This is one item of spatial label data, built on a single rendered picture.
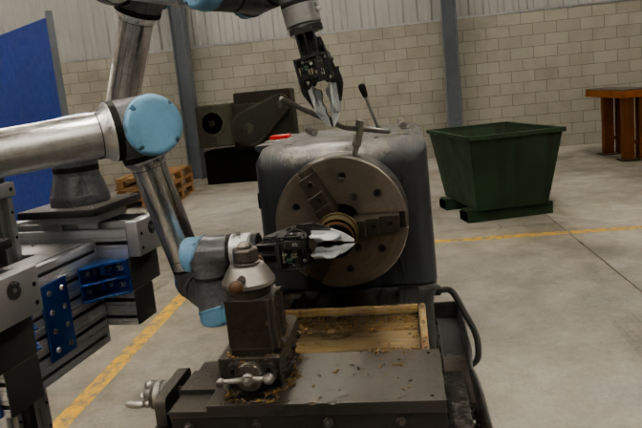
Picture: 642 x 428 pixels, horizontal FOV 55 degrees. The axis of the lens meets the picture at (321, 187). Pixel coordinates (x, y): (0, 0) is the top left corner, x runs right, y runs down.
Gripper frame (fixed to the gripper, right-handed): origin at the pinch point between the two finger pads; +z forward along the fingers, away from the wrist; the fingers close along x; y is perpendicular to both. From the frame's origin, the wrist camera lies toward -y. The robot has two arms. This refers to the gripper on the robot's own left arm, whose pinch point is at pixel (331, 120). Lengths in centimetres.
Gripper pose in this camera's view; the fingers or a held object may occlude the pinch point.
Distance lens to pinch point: 131.0
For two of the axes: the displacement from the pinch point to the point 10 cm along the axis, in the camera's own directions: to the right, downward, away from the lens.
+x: 9.6, -2.4, -1.7
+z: 2.6, 9.6, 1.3
